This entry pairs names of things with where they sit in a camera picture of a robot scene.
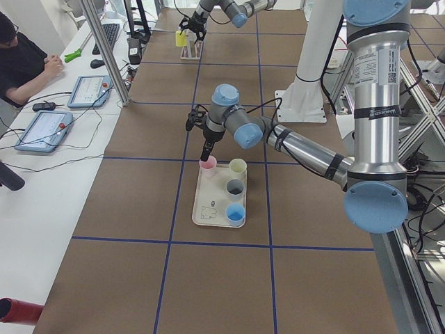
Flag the black power adapter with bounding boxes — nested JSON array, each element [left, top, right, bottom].
[[127, 38, 142, 65]]

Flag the white wire cup rack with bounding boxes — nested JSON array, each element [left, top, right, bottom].
[[180, 35, 203, 61]]

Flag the black braided left cable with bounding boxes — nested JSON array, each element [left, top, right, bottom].
[[193, 97, 283, 129]]

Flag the far blue teach pendant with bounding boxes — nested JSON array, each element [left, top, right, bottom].
[[67, 75, 112, 109]]

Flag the black braided right cable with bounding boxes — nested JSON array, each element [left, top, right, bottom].
[[173, 0, 234, 25]]

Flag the red cylinder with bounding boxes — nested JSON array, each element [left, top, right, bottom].
[[1, 298, 44, 326]]

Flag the black computer mouse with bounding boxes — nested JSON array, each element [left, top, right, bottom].
[[90, 59, 104, 69]]

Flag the near blue teach pendant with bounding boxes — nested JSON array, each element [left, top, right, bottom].
[[14, 111, 74, 153]]

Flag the blue cup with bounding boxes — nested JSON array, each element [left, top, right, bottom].
[[225, 203, 245, 227]]

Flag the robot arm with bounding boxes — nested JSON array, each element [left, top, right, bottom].
[[179, 0, 276, 41], [186, 1, 411, 234]]

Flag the yellow cup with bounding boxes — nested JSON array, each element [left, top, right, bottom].
[[175, 30, 187, 47]]

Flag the black braided cable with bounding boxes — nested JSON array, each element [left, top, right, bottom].
[[193, 97, 283, 129], [173, 0, 234, 25]]

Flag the pale green cup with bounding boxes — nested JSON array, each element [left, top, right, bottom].
[[229, 158, 247, 180]]

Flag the green handled tool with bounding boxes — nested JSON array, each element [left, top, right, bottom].
[[64, 48, 82, 63]]

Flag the person in black shirt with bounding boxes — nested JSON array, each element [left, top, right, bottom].
[[1, 13, 63, 107]]

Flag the grey cup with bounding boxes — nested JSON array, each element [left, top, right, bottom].
[[226, 179, 245, 202]]

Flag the blue teach pendant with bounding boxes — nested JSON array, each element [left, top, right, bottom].
[[14, 111, 74, 153], [67, 75, 112, 109]]

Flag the black keyboard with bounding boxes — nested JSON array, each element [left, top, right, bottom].
[[102, 23, 120, 50]]

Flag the cream plastic tray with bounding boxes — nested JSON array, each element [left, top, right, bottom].
[[192, 164, 247, 228]]

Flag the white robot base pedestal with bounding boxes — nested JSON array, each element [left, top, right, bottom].
[[276, 0, 343, 123]]

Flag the pink cup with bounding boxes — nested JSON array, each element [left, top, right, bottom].
[[199, 155, 218, 177]]

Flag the aluminium frame post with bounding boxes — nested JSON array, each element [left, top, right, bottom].
[[79, 0, 130, 106]]

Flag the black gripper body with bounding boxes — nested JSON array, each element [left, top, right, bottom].
[[189, 12, 207, 29], [202, 113, 225, 143]]

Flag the black handheld remote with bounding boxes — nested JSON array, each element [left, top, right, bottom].
[[32, 102, 56, 112]]

